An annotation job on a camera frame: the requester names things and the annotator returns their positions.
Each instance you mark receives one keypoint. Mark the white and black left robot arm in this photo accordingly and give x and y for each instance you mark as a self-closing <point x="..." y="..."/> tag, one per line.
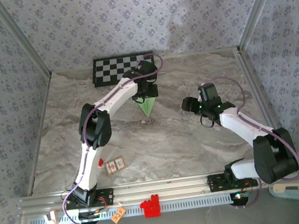
<point x="97" y="129"/>

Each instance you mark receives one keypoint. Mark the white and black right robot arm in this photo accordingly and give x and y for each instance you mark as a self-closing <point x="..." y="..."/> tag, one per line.
<point x="238" y="125"/>

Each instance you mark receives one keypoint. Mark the black and white checkerboard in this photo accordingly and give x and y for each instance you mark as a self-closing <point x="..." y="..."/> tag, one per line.
<point x="111" y="70"/>

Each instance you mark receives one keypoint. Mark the small printed cardboard box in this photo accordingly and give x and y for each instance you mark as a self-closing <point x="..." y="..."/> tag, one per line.
<point x="115" y="166"/>

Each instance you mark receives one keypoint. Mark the small red toy brick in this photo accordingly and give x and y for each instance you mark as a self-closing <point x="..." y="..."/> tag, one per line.
<point x="101" y="162"/>

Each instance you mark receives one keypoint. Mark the black right controller board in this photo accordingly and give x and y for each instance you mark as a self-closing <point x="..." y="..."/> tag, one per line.
<point x="239" y="198"/>

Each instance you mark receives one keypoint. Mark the black controller board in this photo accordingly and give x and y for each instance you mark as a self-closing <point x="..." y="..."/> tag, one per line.
<point x="239" y="198"/>
<point x="88" y="217"/>

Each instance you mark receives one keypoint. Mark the red toy brick stack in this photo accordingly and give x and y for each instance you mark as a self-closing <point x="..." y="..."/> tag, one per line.
<point x="151" y="207"/>

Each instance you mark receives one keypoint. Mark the orange tag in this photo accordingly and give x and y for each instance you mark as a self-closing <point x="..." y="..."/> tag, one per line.
<point x="118" y="215"/>

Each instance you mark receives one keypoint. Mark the black left controller board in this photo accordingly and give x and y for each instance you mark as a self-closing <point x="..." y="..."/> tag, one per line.
<point x="88" y="217"/>

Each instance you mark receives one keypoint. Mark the small wooden hook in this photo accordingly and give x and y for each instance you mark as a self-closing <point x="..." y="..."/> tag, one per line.
<point x="51" y="219"/>

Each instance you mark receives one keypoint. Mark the aluminium side rail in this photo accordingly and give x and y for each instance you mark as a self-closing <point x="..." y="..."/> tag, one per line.
<point x="263" y="109"/>
<point x="39" y="136"/>

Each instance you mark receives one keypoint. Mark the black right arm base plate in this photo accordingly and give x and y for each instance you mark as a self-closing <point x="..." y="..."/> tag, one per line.
<point x="215" y="183"/>

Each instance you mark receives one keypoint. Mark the aluminium front rail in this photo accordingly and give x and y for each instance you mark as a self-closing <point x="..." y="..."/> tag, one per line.
<point x="161" y="188"/>

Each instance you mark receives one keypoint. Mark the aluminium frame post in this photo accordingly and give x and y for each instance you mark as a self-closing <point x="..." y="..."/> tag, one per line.
<point x="258" y="8"/>
<point x="23" y="37"/>

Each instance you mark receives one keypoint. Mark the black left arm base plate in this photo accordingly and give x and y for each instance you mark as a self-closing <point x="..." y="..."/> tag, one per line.
<point x="106" y="197"/>

